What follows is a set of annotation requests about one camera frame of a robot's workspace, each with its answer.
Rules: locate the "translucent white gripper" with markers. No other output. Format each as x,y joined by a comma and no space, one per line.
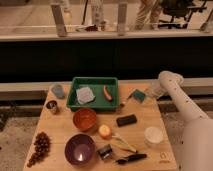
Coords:
155,90

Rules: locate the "green sponge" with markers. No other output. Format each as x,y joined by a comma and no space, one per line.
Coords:
138,95

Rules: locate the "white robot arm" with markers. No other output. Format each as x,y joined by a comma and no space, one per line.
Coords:
197,137

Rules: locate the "green plastic tray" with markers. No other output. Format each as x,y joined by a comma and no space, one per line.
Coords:
96,84

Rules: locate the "small red-tipped pen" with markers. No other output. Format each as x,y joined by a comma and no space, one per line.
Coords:
123,103

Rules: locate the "black rectangular case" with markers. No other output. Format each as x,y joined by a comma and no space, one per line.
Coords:
126,120

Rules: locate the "white round container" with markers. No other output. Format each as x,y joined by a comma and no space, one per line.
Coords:
153,136

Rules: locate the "sausage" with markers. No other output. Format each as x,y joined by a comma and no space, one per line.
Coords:
106,93

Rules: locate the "wooden table board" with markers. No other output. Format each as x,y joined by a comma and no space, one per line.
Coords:
60,129

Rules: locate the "apple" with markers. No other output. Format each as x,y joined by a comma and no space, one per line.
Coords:
105,131

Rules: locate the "light blue cloth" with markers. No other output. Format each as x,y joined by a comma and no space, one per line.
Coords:
85,95

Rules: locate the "orange bowl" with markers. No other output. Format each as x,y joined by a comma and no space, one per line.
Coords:
85,119

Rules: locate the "person legs in background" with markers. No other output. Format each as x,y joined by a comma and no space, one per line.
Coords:
148,9

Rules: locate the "black binder clip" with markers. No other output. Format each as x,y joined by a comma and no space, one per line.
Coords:
105,152

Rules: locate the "black office chair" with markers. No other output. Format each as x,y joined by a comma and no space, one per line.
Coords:
179,9

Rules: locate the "purple bowl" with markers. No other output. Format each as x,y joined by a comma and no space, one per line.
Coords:
80,149

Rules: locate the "small metal cup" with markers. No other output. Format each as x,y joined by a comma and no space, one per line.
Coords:
52,106

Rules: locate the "bunch of dark grapes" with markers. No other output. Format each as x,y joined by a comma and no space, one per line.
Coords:
41,147

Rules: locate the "black handled tool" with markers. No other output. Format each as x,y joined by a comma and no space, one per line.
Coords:
130,158

